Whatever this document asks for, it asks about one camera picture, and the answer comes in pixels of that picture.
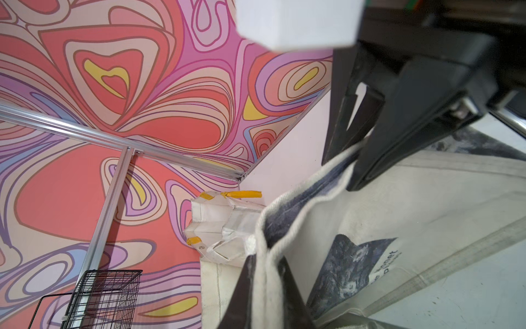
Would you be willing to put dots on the cream bag with yellow handles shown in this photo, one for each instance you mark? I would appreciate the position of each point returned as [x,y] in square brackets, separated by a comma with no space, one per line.
[223,225]

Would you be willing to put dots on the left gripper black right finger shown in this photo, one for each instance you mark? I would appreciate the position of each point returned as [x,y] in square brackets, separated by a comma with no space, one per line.
[296,314]

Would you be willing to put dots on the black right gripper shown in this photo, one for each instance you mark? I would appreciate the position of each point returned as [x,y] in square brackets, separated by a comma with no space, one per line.
[482,48]

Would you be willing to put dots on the aluminium frame rail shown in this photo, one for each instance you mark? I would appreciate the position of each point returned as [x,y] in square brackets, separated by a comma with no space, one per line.
[74,198]

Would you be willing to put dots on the cream canvas bag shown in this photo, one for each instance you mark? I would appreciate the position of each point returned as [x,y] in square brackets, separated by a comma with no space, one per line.
[354,253]

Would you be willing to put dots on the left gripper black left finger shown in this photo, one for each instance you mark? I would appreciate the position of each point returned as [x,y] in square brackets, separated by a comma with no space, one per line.
[238,313]

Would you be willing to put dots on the black wire basket, back wall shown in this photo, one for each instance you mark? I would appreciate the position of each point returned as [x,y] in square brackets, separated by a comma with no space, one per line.
[101,299]

